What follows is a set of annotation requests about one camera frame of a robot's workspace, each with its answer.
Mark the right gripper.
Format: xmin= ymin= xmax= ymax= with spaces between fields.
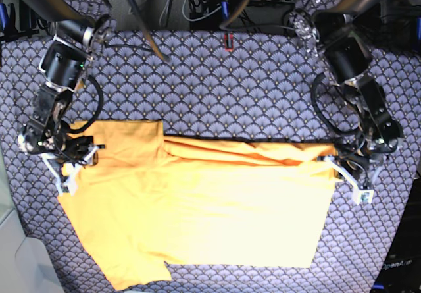
xmin=18 ymin=124 xmax=106 ymax=196

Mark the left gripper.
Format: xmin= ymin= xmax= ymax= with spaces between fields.
xmin=317 ymin=128 xmax=403 ymax=205

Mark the yellow T-shirt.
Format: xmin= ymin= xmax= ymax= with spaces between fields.
xmin=58 ymin=121 xmax=337 ymax=290

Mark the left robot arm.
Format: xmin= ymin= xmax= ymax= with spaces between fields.
xmin=293 ymin=0 xmax=404 ymax=205

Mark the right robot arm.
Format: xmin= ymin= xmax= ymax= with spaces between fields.
xmin=18 ymin=0 xmax=108 ymax=195

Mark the black OpenArm box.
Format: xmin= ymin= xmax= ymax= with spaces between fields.
xmin=371 ymin=178 xmax=420 ymax=292

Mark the white plastic bin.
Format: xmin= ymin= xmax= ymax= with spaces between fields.
xmin=0 ymin=161 xmax=66 ymax=293

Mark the blue fan-patterned tablecloth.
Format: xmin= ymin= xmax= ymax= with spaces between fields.
xmin=1 ymin=31 xmax=420 ymax=292

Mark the red clip marker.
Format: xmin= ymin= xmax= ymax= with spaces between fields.
xmin=223 ymin=32 xmax=234 ymax=51

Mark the white cable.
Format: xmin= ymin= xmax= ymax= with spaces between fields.
xmin=181 ymin=0 xmax=224 ymax=22

